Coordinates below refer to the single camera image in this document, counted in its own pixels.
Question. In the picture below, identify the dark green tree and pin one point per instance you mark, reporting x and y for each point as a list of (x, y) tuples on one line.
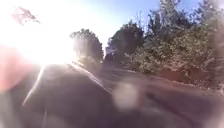
[(87, 45)]

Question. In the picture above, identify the grey paved path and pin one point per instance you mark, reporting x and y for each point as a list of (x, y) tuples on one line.
[(63, 96)]

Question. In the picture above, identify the row of trees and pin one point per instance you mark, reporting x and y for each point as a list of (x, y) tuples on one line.
[(173, 43)]

